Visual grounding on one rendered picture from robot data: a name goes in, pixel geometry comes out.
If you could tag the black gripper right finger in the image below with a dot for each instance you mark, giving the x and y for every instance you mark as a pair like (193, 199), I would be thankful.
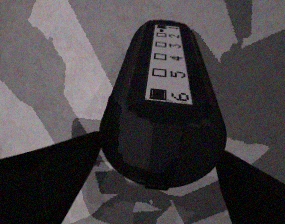
(251, 195)

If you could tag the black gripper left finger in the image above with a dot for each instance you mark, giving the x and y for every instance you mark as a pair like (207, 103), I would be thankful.
(40, 186)

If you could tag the dark grey controller unit with green rocker switches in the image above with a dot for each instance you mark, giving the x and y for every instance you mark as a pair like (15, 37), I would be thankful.
(162, 126)

